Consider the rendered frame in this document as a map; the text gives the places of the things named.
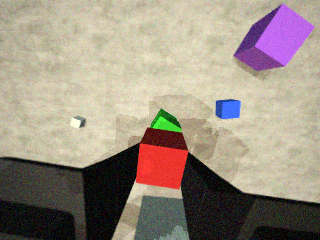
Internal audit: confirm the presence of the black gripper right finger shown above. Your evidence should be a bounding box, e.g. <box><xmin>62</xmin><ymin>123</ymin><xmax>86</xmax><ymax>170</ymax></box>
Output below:
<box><xmin>180</xmin><ymin>152</ymin><xmax>320</xmax><ymax>240</ymax></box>

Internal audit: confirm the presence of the purple block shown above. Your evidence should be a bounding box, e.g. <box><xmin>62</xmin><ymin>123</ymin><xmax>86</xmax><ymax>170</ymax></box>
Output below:
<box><xmin>233</xmin><ymin>4</ymin><xmax>315</xmax><ymax>71</ymax></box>

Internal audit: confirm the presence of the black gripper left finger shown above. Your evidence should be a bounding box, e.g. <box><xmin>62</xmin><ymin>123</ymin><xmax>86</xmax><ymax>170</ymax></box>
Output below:
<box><xmin>0</xmin><ymin>143</ymin><xmax>140</xmax><ymax>240</ymax></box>

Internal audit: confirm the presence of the small blue block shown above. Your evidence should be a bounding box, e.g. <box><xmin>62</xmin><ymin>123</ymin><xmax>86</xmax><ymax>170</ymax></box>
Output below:
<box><xmin>216</xmin><ymin>99</ymin><xmax>241</xmax><ymax>119</ymax></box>

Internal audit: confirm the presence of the red block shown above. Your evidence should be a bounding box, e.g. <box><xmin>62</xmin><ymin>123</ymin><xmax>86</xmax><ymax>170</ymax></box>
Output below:
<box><xmin>136</xmin><ymin>127</ymin><xmax>188</xmax><ymax>190</ymax></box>

